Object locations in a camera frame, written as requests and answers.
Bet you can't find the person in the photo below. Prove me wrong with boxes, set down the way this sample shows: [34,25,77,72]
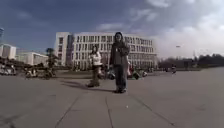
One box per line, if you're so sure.
[86,44,104,89]
[107,31,131,94]

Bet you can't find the large white building with windows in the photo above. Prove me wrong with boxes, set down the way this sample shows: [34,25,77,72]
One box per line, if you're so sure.
[54,31,159,70]

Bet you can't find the grey paved plaza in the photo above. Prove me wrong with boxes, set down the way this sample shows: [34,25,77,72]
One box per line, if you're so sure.
[0,67,224,128]

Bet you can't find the tree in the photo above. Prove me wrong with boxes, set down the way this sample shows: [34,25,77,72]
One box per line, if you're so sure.
[45,47,60,70]

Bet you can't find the low white building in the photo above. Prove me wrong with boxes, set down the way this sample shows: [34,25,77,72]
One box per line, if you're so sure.
[14,51,50,67]

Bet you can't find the row of parked scooters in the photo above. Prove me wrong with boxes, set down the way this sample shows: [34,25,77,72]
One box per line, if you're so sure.
[0,63,58,80]

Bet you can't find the row of trees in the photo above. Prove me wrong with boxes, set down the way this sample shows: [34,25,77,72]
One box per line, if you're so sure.
[157,53,224,70]

